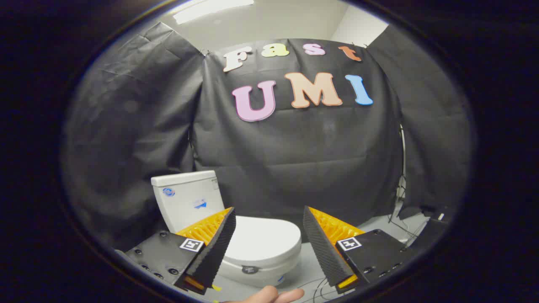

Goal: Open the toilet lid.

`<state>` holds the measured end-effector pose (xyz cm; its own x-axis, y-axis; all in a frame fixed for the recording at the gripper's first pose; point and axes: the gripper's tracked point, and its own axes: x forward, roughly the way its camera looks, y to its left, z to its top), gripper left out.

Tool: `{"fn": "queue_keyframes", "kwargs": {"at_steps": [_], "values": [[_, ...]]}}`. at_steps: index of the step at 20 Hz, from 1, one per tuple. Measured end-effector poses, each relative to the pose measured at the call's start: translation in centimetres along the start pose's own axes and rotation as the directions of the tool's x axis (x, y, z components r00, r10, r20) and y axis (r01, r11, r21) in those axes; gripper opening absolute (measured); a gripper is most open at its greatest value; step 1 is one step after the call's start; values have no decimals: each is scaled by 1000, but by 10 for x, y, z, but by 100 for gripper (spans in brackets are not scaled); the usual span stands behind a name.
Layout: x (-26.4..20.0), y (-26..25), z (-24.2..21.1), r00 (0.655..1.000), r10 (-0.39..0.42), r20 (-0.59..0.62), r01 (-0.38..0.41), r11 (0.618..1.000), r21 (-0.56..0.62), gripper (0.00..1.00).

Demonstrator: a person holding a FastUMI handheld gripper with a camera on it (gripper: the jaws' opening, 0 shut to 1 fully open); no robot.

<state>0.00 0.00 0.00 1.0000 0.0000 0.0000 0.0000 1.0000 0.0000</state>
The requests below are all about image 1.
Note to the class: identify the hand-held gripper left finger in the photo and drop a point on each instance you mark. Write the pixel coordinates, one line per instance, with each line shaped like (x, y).
(217, 248)

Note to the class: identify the black box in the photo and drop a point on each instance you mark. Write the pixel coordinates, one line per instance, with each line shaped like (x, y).
(433, 231)

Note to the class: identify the white toilet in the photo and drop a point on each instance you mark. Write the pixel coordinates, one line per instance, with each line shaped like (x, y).
(185, 198)

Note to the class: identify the black backdrop cloth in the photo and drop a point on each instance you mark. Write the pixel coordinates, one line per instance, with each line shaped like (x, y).
(294, 147)

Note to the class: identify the white toilet lid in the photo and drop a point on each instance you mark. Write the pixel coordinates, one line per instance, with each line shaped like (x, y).
(265, 237)

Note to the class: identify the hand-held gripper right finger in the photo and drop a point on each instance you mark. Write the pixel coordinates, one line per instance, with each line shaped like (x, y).
(322, 248)

